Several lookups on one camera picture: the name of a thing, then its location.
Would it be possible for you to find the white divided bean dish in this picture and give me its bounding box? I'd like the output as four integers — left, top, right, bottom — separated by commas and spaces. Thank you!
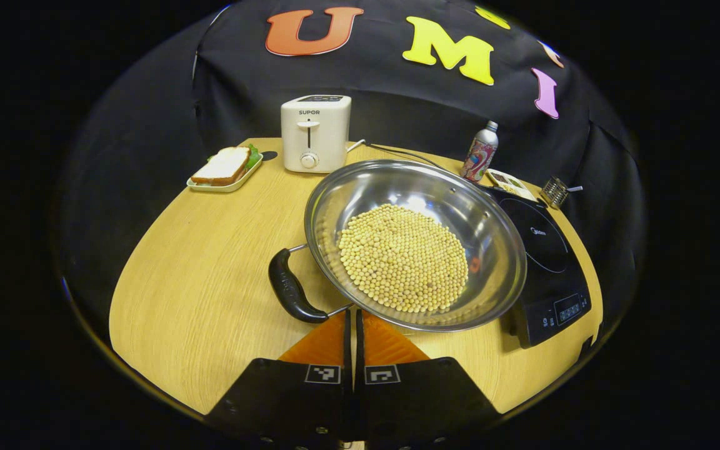
486, 167, 539, 202

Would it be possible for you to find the silver printed bottle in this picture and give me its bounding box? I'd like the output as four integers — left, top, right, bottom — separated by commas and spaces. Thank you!
460, 121, 499, 183

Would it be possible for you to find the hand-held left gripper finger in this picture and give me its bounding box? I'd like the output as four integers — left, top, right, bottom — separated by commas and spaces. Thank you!
207, 309, 353, 448
356, 309, 501, 448

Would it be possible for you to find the heap of soybeans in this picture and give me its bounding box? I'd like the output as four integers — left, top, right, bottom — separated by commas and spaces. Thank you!
337, 203, 469, 314

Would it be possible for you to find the black power cable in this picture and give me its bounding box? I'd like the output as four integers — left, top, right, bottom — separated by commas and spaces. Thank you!
347, 139, 454, 173

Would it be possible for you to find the white toaster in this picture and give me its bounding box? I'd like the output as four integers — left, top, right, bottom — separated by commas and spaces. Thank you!
281, 94, 353, 174

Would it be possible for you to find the small wire basket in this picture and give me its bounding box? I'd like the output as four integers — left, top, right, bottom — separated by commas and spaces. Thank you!
540, 176, 570, 209

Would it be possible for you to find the sandwich with lettuce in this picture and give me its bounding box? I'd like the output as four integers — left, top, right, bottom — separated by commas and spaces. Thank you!
191, 144, 261, 187

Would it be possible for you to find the black induction cooktop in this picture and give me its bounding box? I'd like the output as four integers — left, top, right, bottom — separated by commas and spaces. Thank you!
479, 184, 592, 349

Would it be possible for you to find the steel pot with black handles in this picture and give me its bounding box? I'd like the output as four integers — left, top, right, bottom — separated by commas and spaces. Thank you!
268, 159, 528, 333

